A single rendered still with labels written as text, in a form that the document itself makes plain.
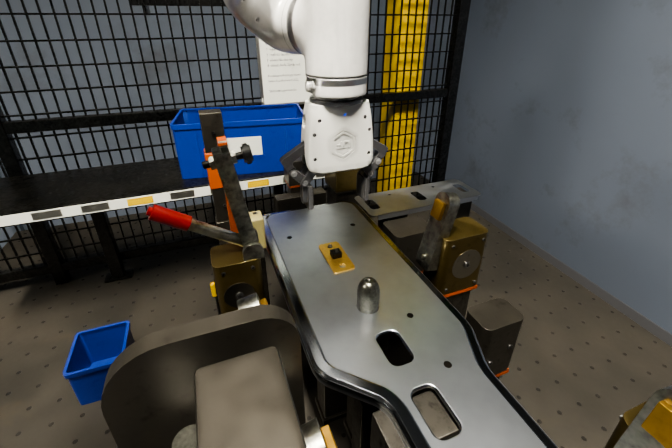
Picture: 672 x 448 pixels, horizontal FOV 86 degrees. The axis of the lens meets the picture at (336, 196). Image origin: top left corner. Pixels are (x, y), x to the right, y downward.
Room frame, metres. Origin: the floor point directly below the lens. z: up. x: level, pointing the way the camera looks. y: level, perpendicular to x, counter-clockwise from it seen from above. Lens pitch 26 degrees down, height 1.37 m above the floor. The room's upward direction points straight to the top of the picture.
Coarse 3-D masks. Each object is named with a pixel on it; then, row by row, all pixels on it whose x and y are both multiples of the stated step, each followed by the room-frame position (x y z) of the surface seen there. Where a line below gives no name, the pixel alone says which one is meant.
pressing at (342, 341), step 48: (288, 240) 0.56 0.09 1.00; (336, 240) 0.56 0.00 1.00; (384, 240) 0.56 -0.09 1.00; (288, 288) 0.42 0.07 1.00; (336, 288) 0.43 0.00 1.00; (384, 288) 0.43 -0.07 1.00; (432, 288) 0.43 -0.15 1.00; (336, 336) 0.34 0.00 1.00; (432, 336) 0.34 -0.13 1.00; (336, 384) 0.27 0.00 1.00; (384, 384) 0.27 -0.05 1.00; (432, 384) 0.27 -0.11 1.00; (480, 384) 0.27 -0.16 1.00; (480, 432) 0.22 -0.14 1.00; (528, 432) 0.22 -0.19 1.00
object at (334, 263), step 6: (324, 246) 0.54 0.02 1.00; (336, 246) 0.54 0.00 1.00; (324, 252) 0.52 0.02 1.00; (330, 252) 0.51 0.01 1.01; (342, 252) 0.52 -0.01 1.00; (330, 258) 0.50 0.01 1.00; (336, 258) 0.50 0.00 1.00; (342, 258) 0.50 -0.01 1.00; (348, 258) 0.50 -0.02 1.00; (330, 264) 0.48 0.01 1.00; (336, 264) 0.48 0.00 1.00; (342, 264) 0.49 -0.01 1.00; (348, 264) 0.48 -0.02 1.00; (336, 270) 0.47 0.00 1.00; (342, 270) 0.47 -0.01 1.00; (348, 270) 0.47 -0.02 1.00
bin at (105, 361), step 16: (80, 336) 0.53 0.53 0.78; (96, 336) 0.54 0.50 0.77; (112, 336) 0.55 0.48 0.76; (128, 336) 0.53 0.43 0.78; (80, 352) 0.51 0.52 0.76; (96, 352) 0.54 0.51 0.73; (112, 352) 0.55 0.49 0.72; (64, 368) 0.45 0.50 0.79; (80, 368) 0.49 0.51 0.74; (96, 368) 0.45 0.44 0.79; (80, 384) 0.44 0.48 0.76; (96, 384) 0.45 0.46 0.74; (80, 400) 0.44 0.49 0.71; (96, 400) 0.45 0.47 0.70
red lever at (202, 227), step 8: (152, 208) 0.41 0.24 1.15; (160, 208) 0.42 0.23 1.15; (152, 216) 0.41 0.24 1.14; (160, 216) 0.41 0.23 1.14; (168, 216) 0.41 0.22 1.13; (176, 216) 0.42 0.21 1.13; (184, 216) 0.43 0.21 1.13; (168, 224) 0.41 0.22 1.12; (176, 224) 0.41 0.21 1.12; (184, 224) 0.42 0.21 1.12; (192, 224) 0.42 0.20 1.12; (200, 224) 0.43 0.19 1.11; (208, 224) 0.44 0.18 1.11; (200, 232) 0.43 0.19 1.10; (208, 232) 0.43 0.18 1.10; (216, 232) 0.43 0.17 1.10; (224, 232) 0.44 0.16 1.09; (232, 232) 0.45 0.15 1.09; (224, 240) 0.44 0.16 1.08; (232, 240) 0.44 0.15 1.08; (240, 240) 0.45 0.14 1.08
